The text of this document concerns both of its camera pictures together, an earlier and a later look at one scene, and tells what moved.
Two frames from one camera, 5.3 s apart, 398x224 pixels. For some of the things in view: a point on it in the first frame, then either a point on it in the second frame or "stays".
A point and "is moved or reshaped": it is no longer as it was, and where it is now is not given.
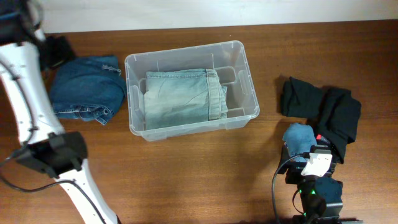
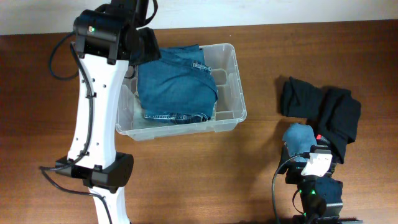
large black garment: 339,113 stays
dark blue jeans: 87,88 is moved or reshaped
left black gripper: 58,50 → 148,47
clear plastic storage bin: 230,61 is moved or reshaped
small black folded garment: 300,99 stays
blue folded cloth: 300,138 stays
